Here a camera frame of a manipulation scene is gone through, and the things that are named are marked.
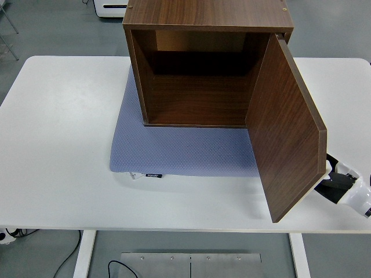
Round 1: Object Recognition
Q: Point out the thick black floor cable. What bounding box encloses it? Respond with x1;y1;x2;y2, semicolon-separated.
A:
107;259;137;278

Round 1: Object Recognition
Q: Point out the grey metal rack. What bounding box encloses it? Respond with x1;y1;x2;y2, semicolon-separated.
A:
0;0;20;62

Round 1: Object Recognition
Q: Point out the grey metal plate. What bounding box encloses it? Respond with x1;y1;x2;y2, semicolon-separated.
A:
119;253;262;278

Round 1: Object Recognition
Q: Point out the thin black floor cable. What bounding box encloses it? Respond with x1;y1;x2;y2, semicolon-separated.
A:
50;230;82;278

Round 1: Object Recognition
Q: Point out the white appliance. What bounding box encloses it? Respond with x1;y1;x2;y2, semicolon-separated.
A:
93;0;130;19

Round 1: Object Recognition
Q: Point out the white power strip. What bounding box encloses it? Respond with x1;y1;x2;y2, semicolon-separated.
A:
0;227;20;246

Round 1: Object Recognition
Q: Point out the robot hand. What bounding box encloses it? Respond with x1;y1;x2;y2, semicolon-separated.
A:
314;153;371;218

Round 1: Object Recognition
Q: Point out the white table leg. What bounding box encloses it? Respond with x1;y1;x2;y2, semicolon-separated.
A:
288;232;311;278
72;231;97;278

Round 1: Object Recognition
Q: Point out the brown cabinet door white handle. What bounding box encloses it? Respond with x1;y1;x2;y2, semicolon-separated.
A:
245;32;328;224

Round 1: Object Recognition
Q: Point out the brown wooden cabinet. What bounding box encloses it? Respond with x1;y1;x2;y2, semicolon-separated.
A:
122;0;295;129

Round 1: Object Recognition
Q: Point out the blue dotted mat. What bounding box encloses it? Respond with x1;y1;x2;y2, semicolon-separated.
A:
109;68;261;178

